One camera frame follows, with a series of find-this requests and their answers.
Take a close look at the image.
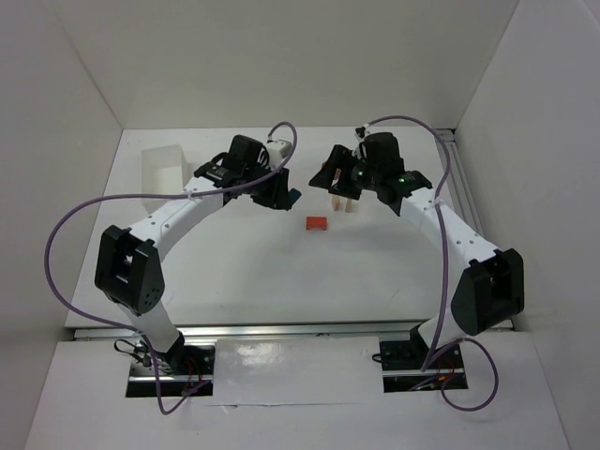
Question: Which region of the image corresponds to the blue wood block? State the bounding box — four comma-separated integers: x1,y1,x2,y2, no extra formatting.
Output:
289,188,302,203

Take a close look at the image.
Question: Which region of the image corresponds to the red arch wood block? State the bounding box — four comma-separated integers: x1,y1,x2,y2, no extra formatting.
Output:
306,216,328,231

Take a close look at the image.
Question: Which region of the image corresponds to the white perforated plastic box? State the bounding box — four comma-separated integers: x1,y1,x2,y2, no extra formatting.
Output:
141,144,190,195

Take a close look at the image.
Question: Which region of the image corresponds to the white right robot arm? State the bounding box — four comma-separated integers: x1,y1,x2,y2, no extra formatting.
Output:
309,132,524,352

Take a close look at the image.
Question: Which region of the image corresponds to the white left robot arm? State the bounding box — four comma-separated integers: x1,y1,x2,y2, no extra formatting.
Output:
95,135,299,371

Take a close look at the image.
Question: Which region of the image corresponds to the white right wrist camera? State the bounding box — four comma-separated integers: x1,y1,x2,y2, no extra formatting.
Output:
352,124,369,160

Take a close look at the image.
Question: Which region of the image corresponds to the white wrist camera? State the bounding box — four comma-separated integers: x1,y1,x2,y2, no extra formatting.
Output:
262,140,292,168
352,124,369,160

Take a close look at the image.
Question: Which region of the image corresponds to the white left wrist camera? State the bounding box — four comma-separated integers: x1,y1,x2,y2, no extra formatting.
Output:
262,140,292,168

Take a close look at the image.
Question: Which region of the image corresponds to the aluminium rail right side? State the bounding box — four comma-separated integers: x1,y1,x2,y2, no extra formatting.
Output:
436,128,485,235

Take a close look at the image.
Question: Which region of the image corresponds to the aluminium rail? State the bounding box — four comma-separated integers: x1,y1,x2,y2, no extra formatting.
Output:
436,128,485,235
74,320,515,340

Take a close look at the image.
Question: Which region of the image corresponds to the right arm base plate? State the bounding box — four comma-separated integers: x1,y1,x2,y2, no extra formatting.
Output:
371,340,468,393

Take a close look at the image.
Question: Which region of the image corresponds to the aluminium rail front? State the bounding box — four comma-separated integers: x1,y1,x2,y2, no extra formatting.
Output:
74,320,515,340

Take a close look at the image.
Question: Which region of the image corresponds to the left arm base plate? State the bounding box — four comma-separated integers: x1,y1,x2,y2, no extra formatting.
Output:
113,338,216,398

